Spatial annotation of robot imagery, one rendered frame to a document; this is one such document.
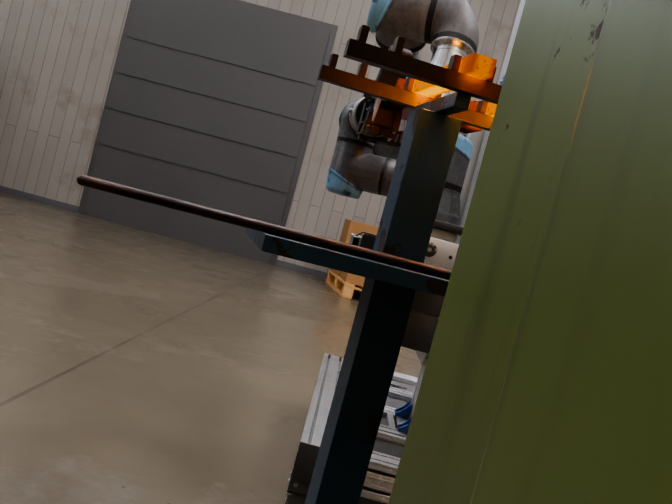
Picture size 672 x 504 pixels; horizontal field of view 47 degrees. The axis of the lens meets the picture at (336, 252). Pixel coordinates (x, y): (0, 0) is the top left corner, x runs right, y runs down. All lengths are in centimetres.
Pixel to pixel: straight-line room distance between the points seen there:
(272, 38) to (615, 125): 951
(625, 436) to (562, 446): 3
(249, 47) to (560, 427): 956
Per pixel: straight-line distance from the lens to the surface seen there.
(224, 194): 958
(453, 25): 166
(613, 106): 27
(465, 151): 197
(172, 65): 989
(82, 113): 1017
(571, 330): 25
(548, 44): 67
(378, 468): 189
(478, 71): 96
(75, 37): 1036
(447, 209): 194
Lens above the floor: 76
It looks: 2 degrees down
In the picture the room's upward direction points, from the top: 15 degrees clockwise
